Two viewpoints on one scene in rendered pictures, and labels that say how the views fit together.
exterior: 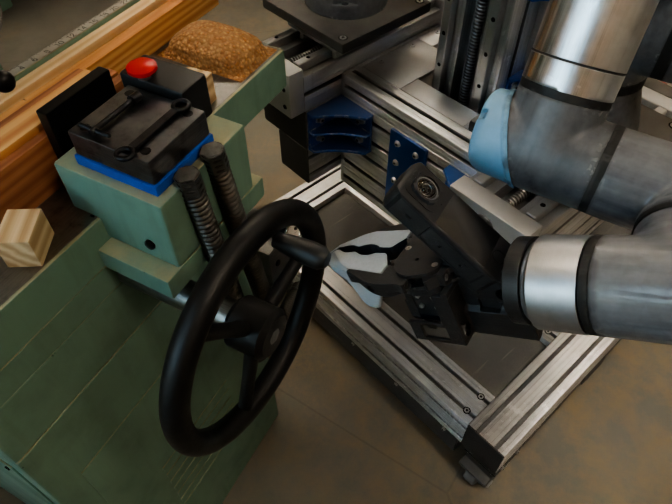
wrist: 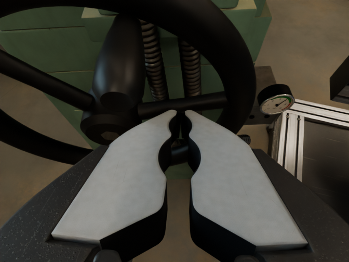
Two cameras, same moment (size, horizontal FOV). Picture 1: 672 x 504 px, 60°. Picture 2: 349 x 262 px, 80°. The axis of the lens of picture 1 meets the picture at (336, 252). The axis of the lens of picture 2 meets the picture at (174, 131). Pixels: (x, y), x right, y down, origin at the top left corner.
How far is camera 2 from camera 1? 0.50 m
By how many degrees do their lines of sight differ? 37
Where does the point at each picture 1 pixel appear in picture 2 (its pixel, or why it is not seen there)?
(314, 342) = not seen: hidden behind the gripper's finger
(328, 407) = not seen: hidden behind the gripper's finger
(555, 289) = not seen: outside the picture
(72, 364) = (67, 49)
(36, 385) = (35, 38)
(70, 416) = (66, 78)
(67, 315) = (62, 9)
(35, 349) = (31, 12)
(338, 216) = (332, 136)
